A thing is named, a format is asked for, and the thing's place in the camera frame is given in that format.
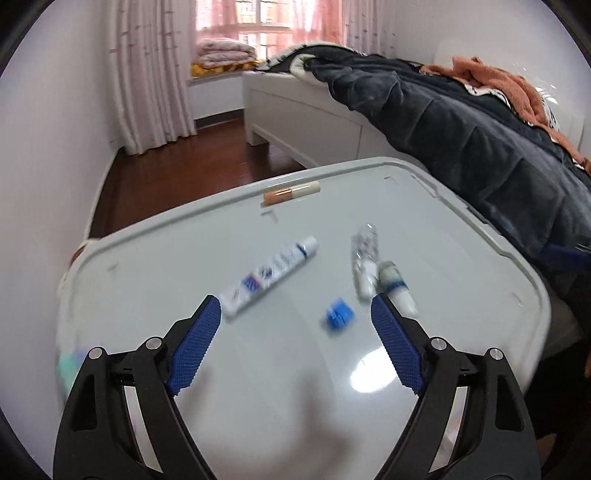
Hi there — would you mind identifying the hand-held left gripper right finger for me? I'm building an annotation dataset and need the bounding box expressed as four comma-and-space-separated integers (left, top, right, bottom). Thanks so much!
370, 294, 542, 480

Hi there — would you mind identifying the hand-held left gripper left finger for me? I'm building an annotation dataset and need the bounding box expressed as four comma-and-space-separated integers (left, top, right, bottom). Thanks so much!
53, 295, 223, 480

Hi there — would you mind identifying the blue plastic clip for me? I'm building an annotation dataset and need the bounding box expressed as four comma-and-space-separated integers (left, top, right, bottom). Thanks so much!
322, 298, 357, 330

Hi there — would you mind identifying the white bottle with blue band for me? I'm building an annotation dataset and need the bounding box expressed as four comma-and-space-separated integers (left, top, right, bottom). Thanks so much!
378, 261, 419, 317

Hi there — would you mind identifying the small clear printed tube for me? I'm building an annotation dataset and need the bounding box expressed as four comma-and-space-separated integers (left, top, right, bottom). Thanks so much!
351, 224, 382, 303

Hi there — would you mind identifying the white and blue toothpaste tube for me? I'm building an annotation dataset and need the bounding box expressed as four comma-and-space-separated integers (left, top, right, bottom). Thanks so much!
218, 235, 320, 319

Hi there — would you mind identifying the teal cosmetic tube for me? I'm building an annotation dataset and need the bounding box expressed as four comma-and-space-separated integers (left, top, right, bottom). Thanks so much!
55, 348, 88, 398

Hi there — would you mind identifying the orange and cream cosmetic stick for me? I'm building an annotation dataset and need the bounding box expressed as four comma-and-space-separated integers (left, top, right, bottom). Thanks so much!
263, 181, 321, 206

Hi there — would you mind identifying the blue fabric item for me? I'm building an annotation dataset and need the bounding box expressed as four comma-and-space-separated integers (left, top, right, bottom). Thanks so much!
542, 244, 591, 273

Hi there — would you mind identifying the white bed with dark quilt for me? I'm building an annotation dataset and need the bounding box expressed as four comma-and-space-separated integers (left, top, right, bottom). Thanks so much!
256, 41, 591, 287

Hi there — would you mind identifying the white window bench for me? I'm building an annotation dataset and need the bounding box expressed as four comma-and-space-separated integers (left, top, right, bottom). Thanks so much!
187, 74, 245, 121

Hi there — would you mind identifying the orange fleece blanket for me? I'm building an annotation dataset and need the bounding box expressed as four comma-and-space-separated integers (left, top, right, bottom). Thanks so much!
420, 55, 591, 174

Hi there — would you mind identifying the yellow cushion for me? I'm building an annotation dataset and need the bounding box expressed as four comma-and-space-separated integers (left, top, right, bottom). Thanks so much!
190, 60, 269, 78

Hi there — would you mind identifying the white patterned curtain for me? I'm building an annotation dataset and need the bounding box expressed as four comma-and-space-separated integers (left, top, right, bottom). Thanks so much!
108, 0, 199, 155
344, 0, 398, 58

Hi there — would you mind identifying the folded pink quilt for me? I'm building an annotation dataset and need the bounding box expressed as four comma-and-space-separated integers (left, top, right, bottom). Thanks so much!
194, 38, 256, 68

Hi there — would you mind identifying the pink sheer curtain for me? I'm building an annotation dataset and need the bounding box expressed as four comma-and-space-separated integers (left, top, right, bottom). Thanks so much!
196, 0, 349, 61

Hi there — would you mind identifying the white bed frame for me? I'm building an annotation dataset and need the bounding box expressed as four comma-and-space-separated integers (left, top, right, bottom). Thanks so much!
242, 37, 585, 169

